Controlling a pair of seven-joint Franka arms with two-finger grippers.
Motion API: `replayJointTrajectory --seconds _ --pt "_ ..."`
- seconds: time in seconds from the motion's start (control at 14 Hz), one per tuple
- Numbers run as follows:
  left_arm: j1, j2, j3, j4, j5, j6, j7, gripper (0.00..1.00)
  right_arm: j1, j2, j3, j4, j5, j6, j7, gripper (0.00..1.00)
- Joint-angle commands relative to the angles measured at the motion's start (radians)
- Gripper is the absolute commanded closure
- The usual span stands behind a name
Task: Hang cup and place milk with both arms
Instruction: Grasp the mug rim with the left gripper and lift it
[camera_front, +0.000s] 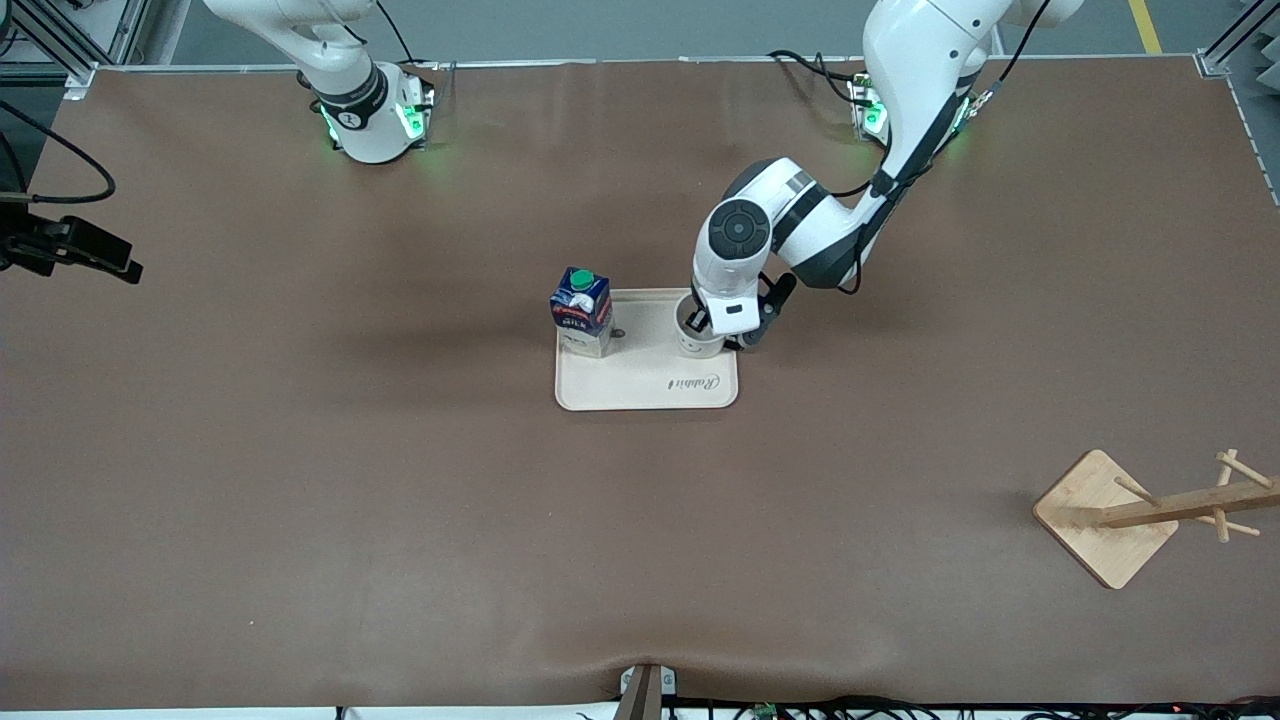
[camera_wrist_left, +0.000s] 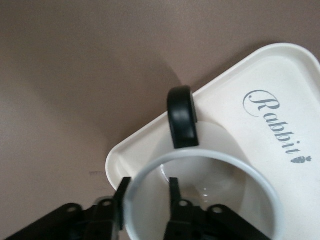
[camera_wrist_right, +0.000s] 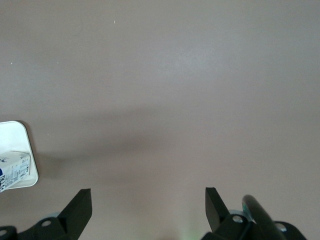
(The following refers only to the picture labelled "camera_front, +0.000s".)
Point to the brown table cover mat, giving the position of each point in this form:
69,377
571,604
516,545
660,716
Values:
300,500

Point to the cream rabbit print tray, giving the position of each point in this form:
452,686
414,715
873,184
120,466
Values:
650,385

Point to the aluminium frame profile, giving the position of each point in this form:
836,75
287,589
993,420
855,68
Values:
1215,60
70,50

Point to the blue milk carton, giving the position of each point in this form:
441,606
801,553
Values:
585,310

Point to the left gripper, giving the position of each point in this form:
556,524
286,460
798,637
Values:
697,321

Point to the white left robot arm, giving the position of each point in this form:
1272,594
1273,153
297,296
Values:
910,70

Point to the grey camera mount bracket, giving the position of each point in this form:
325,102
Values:
645,690

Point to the wooden mug rack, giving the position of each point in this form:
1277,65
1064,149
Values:
1100,515

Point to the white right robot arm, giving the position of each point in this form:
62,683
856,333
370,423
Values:
365,120

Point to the white smiley mug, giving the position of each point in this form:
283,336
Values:
698,346

